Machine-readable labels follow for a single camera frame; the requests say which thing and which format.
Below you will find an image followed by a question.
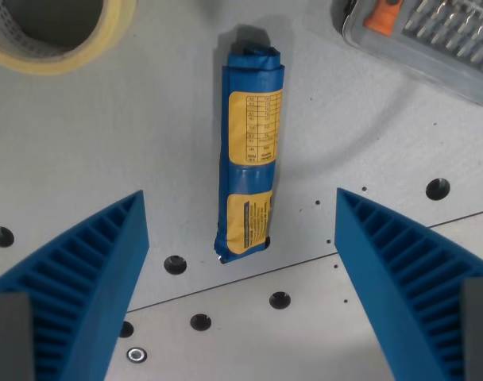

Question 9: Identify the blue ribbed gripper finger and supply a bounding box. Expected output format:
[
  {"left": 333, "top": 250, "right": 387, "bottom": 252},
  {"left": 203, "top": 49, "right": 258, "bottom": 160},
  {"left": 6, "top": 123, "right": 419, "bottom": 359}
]
[
  {"left": 0, "top": 190, "right": 150, "bottom": 381},
  {"left": 334, "top": 187, "right": 483, "bottom": 381}
]

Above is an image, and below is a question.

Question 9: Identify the blue bag with yellow labels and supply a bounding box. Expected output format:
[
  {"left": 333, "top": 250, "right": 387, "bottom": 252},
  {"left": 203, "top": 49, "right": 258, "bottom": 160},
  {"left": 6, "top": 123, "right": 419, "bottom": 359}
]
[{"left": 213, "top": 46, "right": 285, "bottom": 266}]

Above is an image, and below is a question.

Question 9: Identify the clear screwdriver bit set case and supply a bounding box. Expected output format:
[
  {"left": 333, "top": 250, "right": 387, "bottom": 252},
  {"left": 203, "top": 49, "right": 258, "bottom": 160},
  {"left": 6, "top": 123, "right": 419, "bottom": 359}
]
[{"left": 330, "top": 0, "right": 483, "bottom": 109}]

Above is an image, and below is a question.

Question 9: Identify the yellow masking tape roll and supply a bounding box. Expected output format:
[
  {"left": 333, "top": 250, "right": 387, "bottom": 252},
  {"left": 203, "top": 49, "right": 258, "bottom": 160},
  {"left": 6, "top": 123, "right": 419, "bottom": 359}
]
[{"left": 0, "top": 0, "right": 140, "bottom": 76}]

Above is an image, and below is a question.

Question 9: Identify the orange screwdriver handle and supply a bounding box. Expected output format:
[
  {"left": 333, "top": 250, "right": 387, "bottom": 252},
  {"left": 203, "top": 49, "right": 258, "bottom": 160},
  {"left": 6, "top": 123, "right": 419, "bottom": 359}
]
[{"left": 363, "top": 0, "right": 404, "bottom": 36}]

